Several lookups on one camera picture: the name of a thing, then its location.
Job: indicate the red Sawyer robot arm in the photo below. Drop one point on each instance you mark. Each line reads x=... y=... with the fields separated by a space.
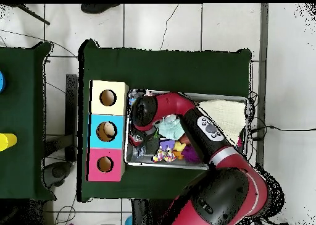
x=172 y=103

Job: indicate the yellow rubber duck toy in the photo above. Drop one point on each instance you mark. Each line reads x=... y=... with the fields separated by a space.
x=179 y=147

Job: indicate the crumpled colourful dotted paper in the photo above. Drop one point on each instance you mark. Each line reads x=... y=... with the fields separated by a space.
x=148 y=92

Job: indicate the dark green side table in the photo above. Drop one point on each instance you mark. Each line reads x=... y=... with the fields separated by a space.
x=17 y=111

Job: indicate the mint green cloth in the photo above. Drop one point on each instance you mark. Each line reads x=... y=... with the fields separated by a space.
x=171 y=129

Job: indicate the yellow cylinder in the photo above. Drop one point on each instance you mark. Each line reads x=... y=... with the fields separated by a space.
x=7 y=141

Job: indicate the blue disc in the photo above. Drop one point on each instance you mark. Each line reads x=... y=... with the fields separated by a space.
x=2 y=81

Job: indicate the wooden box with three holes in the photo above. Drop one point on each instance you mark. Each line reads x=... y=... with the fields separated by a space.
x=108 y=108

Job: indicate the shallow mesh bin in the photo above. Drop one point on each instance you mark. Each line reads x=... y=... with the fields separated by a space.
x=138 y=162

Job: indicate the cream knitted cloth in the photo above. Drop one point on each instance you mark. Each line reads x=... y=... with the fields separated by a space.
x=227 y=116

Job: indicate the grey round base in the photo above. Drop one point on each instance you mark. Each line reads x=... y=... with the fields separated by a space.
x=58 y=173

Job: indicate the dark rod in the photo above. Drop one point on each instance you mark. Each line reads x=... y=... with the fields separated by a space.
x=32 y=13

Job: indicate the purple spiky toy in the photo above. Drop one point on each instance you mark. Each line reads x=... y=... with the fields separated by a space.
x=190 y=154

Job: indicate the blue toy block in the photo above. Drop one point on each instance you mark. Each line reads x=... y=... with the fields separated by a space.
x=167 y=144

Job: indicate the black shoe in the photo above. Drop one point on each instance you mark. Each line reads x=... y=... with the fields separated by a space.
x=98 y=8

